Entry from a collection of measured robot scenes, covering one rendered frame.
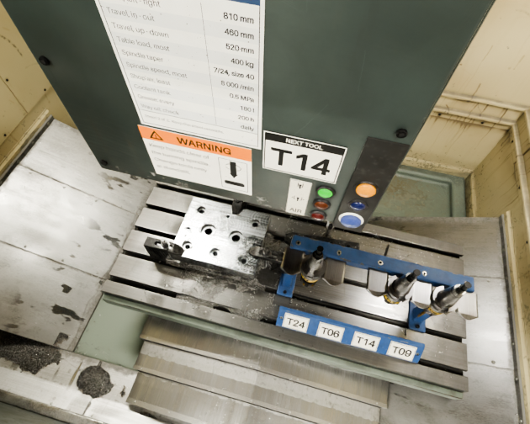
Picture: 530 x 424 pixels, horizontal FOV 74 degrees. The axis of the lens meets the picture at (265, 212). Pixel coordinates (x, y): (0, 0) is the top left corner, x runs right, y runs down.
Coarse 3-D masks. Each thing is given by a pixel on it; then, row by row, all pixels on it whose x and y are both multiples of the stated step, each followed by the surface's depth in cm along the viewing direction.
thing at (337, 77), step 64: (0, 0) 35; (64, 0) 33; (320, 0) 27; (384, 0) 26; (448, 0) 25; (64, 64) 40; (320, 64) 32; (384, 64) 30; (448, 64) 29; (128, 128) 47; (320, 128) 38; (384, 128) 36; (256, 192) 52; (384, 192) 46
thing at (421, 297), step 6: (420, 282) 88; (426, 282) 88; (414, 288) 88; (420, 288) 88; (426, 288) 88; (414, 294) 87; (420, 294) 87; (426, 294) 87; (414, 300) 86; (420, 300) 86; (426, 300) 86; (420, 306) 85; (426, 306) 85
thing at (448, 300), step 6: (450, 288) 82; (438, 294) 85; (444, 294) 83; (450, 294) 81; (456, 294) 80; (462, 294) 79; (438, 300) 85; (444, 300) 83; (450, 300) 82; (456, 300) 81; (444, 306) 84; (450, 306) 84
